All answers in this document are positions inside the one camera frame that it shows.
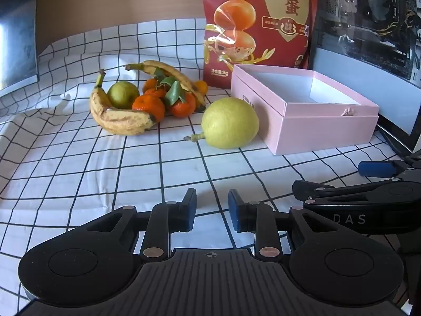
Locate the dark grey panel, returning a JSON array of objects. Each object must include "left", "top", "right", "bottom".
[{"left": 0, "top": 0, "right": 41, "bottom": 90}]

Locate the pink cardboard box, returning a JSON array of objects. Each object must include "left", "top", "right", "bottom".
[{"left": 231, "top": 64, "right": 380, "bottom": 156}]

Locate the black white printed carton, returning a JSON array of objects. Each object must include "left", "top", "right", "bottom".
[{"left": 307, "top": 0, "right": 421, "bottom": 145}]

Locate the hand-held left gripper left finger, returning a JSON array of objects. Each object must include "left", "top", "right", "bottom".
[{"left": 86, "top": 188, "right": 197, "bottom": 260}]

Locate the small green pear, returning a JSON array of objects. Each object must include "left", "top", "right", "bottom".
[{"left": 107, "top": 81, "right": 140, "bottom": 110}]

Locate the slim brown-spotted banana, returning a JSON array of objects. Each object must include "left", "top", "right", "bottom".
[{"left": 125, "top": 60, "right": 207, "bottom": 112}]

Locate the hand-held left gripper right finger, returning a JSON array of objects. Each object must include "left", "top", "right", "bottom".
[{"left": 228, "top": 189, "right": 336, "bottom": 259}]

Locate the red snack bag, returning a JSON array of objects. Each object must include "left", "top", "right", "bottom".
[{"left": 202, "top": 0, "right": 319, "bottom": 89}]

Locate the white black-grid cloth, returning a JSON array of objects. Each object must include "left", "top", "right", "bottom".
[{"left": 0, "top": 18, "right": 412, "bottom": 313}]

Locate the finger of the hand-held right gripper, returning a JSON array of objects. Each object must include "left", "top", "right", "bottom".
[
  {"left": 292, "top": 179, "right": 421, "bottom": 209},
  {"left": 358, "top": 156, "right": 421, "bottom": 181}
]

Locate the fat bruised yellow banana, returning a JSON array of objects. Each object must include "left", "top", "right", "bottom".
[{"left": 89, "top": 69, "right": 158, "bottom": 136}]

